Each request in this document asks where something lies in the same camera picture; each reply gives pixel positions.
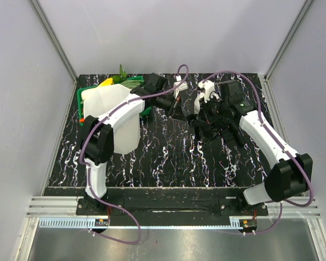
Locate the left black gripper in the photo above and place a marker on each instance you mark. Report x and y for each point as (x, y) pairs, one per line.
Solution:
(174, 106)

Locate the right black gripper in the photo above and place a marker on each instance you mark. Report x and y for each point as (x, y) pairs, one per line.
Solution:
(215, 117)

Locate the black trash bag roll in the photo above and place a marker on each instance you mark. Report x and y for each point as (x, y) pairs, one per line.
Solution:
(232, 135)

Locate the white translucent trash bin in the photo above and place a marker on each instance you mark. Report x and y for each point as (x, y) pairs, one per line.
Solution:
(121, 108)

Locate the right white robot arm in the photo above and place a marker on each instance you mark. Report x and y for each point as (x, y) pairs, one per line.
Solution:
(290, 172)

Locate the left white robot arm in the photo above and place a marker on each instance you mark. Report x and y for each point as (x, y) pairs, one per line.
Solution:
(96, 141)

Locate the green plastic basket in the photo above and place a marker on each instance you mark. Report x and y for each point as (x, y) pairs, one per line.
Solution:
(84, 93)

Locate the green coiled bean bundle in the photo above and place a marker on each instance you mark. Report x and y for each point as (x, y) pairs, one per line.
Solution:
(131, 84)

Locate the green leafy toy plant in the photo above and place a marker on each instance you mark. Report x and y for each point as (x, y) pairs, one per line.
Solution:
(121, 77)

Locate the yellow toy vegetable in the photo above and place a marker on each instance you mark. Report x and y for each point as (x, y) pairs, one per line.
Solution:
(107, 82)

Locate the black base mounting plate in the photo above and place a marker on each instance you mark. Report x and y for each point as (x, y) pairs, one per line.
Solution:
(219, 201)

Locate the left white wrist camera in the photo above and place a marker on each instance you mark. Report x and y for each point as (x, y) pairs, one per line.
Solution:
(178, 87)

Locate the right aluminium frame post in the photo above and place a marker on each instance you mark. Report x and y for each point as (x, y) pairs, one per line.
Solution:
(304, 10)

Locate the aluminium frame post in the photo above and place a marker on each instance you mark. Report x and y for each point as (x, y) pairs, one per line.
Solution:
(42, 17)
(304, 10)

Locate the left aluminium frame post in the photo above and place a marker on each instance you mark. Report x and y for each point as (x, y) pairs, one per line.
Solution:
(42, 17)

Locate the aluminium front rail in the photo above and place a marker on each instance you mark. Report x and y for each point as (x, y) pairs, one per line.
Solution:
(67, 206)

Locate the white slotted cable duct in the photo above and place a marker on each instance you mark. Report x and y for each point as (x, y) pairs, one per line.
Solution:
(73, 222)

